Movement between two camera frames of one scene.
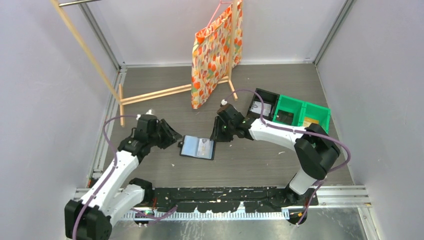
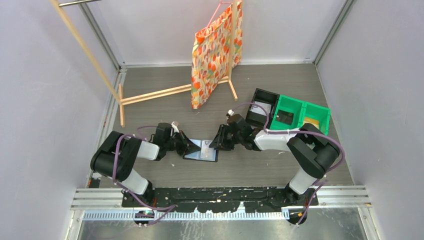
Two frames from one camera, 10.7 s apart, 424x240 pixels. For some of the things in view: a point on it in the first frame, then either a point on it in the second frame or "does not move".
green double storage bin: x=302 y=109 does not move
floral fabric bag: x=210 y=60 does not move
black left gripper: x=171 y=136 -> x=190 y=144
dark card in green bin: x=284 y=117 does not move
